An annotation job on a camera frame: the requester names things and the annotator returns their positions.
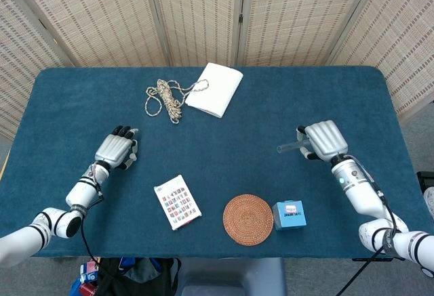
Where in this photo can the white plastic object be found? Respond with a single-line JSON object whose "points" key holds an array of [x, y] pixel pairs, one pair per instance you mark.
{"points": [[430, 201]]}

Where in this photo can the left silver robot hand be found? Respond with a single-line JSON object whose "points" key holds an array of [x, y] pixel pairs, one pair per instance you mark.
{"points": [[113, 148]]}

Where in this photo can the black backpack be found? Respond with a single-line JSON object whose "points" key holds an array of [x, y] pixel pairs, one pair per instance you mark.
{"points": [[135, 277]]}

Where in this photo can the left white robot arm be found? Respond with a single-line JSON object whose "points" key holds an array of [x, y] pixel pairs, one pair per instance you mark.
{"points": [[81, 194]]}

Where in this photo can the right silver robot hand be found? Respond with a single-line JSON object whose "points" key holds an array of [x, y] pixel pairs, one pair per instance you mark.
{"points": [[327, 140]]}

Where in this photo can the white box with colourful print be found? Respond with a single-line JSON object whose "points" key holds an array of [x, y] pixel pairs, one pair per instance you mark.
{"points": [[177, 203]]}

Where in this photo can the blue and red package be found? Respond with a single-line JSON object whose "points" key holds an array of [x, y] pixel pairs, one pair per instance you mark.
{"points": [[86, 279]]}

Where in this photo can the grey chair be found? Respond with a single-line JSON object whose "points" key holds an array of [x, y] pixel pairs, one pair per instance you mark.
{"points": [[234, 275]]}

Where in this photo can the blue cube box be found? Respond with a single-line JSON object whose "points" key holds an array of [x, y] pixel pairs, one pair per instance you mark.
{"points": [[289, 214]]}

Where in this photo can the bamboo folding screen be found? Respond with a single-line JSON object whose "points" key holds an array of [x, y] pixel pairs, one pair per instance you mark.
{"points": [[203, 15]]}

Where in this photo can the blue table cloth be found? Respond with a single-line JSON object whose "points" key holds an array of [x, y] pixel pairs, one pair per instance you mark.
{"points": [[237, 123]]}

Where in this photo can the black device box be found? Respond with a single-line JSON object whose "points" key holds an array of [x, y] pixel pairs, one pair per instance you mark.
{"points": [[425, 179]]}

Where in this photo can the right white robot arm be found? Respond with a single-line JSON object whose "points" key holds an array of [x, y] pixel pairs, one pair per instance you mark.
{"points": [[364, 197]]}

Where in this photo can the white folded towel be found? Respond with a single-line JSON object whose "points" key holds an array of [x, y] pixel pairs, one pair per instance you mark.
{"points": [[215, 89]]}

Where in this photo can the round woven brown coaster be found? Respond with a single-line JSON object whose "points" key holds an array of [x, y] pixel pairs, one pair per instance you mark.
{"points": [[248, 219]]}

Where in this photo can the clear glass tube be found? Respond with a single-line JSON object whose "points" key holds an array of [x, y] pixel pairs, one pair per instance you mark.
{"points": [[286, 147]]}

